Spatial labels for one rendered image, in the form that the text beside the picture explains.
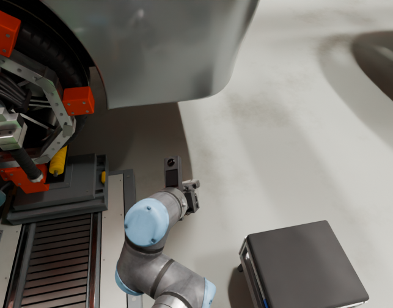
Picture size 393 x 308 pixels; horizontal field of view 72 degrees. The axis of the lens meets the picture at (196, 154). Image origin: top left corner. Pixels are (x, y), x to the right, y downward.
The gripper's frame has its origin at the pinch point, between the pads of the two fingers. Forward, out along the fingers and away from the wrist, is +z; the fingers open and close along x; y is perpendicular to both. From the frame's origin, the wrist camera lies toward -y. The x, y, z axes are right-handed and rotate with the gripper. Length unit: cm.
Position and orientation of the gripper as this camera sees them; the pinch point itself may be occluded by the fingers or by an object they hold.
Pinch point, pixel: (192, 180)
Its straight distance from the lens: 90.8
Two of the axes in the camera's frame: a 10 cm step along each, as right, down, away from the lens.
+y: 1.8, 9.8, 0.5
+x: 9.4, -1.6, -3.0
